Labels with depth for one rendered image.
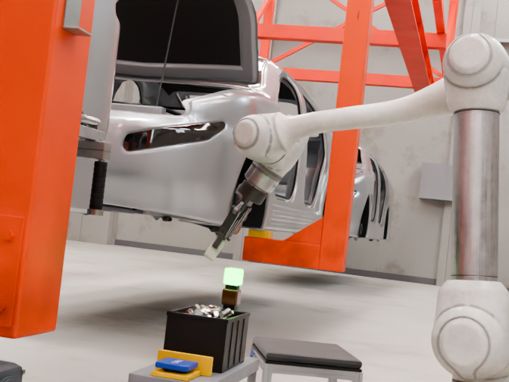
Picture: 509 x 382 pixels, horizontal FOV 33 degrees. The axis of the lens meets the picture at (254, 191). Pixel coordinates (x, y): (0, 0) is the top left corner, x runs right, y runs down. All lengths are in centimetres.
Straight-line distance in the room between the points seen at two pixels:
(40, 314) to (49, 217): 18
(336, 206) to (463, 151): 377
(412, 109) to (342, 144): 354
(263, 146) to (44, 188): 65
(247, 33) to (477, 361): 397
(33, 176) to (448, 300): 90
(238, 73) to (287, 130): 357
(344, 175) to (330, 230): 37
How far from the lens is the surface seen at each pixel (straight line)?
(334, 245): 567
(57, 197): 169
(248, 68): 563
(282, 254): 574
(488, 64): 193
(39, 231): 164
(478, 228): 192
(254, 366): 210
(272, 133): 210
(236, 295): 211
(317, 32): 1142
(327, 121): 212
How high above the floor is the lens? 78
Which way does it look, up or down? 2 degrees up
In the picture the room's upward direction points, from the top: 6 degrees clockwise
